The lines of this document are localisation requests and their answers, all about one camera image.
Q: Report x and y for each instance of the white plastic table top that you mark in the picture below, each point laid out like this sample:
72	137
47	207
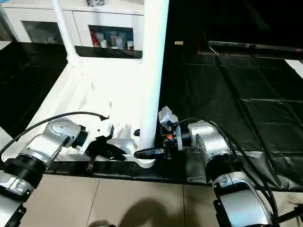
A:
94	94

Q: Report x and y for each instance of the white plastic table leg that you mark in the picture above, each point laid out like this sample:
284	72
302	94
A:
64	33
154	59
4	133

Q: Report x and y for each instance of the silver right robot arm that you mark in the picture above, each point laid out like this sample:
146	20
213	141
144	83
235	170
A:
213	146

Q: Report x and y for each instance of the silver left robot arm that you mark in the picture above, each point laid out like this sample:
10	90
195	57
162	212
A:
52	137

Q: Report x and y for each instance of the black work mat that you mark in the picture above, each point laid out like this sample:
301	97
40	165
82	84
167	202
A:
225	94

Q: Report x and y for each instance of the white canister red base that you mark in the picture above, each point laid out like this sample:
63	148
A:
130	45

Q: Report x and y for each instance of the small tan label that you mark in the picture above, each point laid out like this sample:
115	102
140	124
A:
178	43

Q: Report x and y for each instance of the red labelled package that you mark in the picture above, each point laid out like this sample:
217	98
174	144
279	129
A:
94	37

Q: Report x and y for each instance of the white glass-door cabinet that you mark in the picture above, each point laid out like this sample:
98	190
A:
78	19

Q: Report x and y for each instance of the black tripod stand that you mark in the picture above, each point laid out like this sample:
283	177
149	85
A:
291	214

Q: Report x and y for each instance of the white flat strip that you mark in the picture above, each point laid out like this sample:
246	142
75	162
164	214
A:
296	67

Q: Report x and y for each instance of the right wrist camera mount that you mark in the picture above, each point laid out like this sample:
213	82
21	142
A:
168	117

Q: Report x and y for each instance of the black metal rail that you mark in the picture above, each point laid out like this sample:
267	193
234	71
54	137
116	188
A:
255	46

